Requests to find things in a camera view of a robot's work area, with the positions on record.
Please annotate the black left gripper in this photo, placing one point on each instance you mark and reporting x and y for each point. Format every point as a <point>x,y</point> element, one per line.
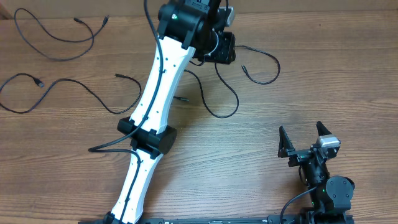
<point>226,55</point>

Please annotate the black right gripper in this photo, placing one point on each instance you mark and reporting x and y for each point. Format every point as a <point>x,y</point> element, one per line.
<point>299,155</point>

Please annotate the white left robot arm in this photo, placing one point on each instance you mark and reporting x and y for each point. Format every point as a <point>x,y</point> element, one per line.
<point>187,30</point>

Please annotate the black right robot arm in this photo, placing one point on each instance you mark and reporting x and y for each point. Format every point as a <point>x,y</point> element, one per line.
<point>330,195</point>

